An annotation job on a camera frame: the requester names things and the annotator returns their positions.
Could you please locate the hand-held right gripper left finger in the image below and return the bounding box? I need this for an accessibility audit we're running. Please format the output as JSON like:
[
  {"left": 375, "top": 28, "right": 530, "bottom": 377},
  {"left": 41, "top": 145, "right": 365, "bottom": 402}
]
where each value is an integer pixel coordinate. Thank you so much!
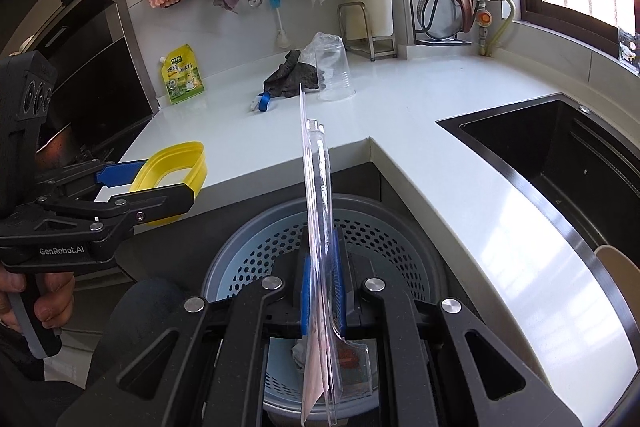
[{"left": 56, "top": 227, "right": 315, "bottom": 427}]

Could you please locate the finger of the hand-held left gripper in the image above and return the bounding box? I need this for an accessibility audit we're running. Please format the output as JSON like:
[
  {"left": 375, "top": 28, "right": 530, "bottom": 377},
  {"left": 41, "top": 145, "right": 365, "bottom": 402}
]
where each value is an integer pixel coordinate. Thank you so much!
[
  {"left": 37, "top": 159, "right": 151, "bottom": 190},
  {"left": 10, "top": 183, "right": 195, "bottom": 238}
]

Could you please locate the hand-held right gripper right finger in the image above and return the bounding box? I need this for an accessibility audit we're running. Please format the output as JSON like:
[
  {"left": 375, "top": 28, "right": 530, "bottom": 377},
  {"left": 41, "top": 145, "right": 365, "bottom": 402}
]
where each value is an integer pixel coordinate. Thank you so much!
[{"left": 331, "top": 227, "right": 587, "bottom": 427}]

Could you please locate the white tissue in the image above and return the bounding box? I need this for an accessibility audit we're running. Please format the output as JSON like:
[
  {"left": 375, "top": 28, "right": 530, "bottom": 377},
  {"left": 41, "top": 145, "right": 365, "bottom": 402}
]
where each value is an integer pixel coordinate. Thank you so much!
[{"left": 290, "top": 341, "right": 313, "bottom": 370}]

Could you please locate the yellow plastic ring lid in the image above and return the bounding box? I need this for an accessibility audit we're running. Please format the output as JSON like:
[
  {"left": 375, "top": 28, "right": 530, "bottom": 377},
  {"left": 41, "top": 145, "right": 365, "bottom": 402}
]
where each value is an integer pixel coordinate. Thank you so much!
[{"left": 127, "top": 141, "right": 207, "bottom": 227}]

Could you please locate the orange tomato piece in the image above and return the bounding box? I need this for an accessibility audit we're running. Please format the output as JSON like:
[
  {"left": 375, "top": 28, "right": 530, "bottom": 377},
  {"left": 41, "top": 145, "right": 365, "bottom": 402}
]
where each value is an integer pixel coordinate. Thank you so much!
[{"left": 336, "top": 344, "right": 362, "bottom": 370}]

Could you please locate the grey bin with blue basket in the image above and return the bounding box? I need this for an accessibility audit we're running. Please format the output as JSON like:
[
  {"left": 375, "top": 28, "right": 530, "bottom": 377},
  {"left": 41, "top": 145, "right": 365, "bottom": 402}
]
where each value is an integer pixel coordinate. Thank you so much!
[{"left": 200, "top": 193, "right": 451, "bottom": 427}]

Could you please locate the clear plastic blister package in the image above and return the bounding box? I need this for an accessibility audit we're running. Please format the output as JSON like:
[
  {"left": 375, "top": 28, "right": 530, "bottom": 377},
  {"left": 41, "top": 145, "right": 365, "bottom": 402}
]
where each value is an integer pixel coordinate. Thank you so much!
[{"left": 298, "top": 83, "right": 373, "bottom": 427}]

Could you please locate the person's left hand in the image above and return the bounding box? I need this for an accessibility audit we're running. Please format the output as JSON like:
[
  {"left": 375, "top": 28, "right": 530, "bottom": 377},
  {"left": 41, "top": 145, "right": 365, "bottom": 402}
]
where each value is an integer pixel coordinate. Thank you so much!
[{"left": 0, "top": 264, "right": 77, "bottom": 338}]

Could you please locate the dark metal pot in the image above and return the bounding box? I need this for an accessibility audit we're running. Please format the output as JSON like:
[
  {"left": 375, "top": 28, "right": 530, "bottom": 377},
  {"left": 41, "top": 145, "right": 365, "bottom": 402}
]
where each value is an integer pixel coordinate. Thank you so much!
[{"left": 35, "top": 127, "right": 72, "bottom": 168}]

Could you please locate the black range hood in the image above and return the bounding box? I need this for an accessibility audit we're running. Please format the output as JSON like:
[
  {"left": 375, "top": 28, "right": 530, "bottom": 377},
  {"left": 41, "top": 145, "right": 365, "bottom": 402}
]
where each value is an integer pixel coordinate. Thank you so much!
[{"left": 0, "top": 0, "right": 157, "bottom": 142}]

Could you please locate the yellow seasoning pouch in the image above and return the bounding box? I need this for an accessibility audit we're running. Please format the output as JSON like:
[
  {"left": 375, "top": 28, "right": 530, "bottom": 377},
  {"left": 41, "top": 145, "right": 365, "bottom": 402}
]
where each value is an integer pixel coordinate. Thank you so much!
[{"left": 159, "top": 44, "right": 207, "bottom": 106}]

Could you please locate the dark grey cloth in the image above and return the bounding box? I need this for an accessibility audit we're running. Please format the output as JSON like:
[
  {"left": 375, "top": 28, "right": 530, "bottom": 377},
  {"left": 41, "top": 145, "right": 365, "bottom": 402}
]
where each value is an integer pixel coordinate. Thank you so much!
[{"left": 262, "top": 49, "right": 328, "bottom": 99}]

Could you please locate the clear plastic cup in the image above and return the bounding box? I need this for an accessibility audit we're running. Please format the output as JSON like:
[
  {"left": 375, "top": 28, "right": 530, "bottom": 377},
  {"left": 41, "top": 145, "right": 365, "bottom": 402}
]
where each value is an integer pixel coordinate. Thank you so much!
[{"left": 316, "top": 44, "right": 357, "bottom": 102}]

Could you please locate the clear plastic bag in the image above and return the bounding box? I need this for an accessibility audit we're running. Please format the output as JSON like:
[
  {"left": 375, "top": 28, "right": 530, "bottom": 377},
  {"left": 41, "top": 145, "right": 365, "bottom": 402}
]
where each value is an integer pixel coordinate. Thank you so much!
[{"left": 300, "top": 32, "right": 346, "bottom": 72}]

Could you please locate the metal cutting board holder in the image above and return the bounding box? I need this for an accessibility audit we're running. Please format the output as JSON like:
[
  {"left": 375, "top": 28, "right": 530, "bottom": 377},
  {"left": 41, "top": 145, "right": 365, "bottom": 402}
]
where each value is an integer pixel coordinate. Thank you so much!
[{"left": 336, "top": 1, "right": 398, "bottom": 60}]

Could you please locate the black kitchen sink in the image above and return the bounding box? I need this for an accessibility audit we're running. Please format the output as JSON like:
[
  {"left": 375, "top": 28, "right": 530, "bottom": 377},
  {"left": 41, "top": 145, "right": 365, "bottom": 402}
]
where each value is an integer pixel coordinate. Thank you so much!
[{"left": 436, "top": 93, "right": 640, "bottom": 258}]

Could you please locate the beige board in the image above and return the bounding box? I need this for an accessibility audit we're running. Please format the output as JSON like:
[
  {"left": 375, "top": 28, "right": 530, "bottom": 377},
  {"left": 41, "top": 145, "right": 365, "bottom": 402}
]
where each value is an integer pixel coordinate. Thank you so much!
[{"left": 595, "top": 244, "right": 640, "bottom": 358}]

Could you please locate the black lid rack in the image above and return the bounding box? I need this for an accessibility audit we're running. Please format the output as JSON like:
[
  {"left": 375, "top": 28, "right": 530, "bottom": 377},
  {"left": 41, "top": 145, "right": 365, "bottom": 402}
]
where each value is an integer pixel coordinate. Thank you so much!
[{"left": 407, "top": 0, "right": 473, "bottom": 46}]

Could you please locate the small printed packet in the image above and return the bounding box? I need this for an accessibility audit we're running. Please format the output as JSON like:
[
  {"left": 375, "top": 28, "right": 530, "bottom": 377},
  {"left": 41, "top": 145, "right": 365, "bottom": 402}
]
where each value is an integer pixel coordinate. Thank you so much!
[{"left": 617, "top": 27, "right": 640, "bottom": 75}]

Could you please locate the blue handled bottle brush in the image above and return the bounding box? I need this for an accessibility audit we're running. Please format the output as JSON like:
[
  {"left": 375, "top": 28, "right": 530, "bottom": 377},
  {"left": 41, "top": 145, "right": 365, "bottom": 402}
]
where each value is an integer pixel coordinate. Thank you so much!
[{"left": 270, "top": 0, "right": 292, "bottom": 50}]

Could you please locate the glass lid with brown handle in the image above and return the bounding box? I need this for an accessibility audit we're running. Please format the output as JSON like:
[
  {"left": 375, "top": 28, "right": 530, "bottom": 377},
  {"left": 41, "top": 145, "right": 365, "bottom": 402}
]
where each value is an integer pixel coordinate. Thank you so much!
[{"left": 417, "top": 0, "right": 483, "bottom": 40}]

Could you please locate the yellowish gas hose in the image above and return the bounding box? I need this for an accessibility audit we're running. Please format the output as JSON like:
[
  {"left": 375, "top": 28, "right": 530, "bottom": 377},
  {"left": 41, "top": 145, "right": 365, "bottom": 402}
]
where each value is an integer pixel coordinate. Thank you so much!
[{"left": 475, "top": 0, "right": 517, "bottom": 58}]

